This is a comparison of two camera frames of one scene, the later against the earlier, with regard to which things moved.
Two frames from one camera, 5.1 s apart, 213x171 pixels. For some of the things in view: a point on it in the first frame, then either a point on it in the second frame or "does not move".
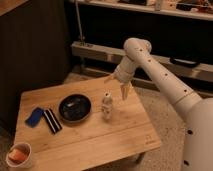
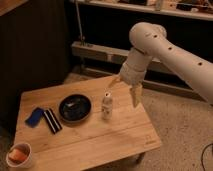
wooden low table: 72,126 does not move
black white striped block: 52,121 does not move
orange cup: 18,154 does not move
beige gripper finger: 125,87 → 136,93
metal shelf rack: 180,31 does not move
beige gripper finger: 112,77 → 114,81
